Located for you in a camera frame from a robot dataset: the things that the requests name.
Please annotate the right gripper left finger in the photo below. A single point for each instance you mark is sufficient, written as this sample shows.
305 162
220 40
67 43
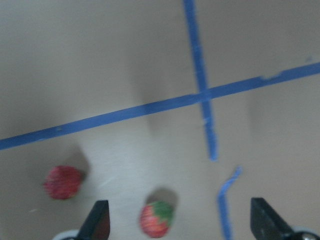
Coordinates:
97 224

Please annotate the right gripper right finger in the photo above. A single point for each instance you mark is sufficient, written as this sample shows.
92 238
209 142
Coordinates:
266 223

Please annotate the red strawberry one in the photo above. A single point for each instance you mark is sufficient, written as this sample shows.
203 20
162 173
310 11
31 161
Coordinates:
63 182

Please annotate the red strawberry two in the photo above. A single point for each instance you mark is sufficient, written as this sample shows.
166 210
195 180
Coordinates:
156 218

